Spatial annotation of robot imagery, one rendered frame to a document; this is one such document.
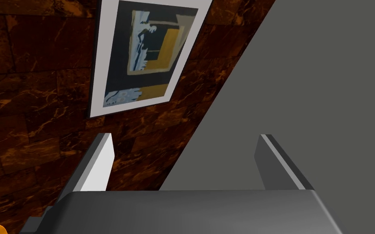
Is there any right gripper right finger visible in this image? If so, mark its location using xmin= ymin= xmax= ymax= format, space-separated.
xmin=254 ymin=134 xmax=315 ymax=191

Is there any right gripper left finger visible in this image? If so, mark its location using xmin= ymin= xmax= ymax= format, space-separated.
xmin=58 ymin=132 xmax=115 ymax=201

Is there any white-framed abstract wall picture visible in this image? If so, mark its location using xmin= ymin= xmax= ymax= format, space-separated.
xmin=86 ymin=0 xmax=214 ymax=119

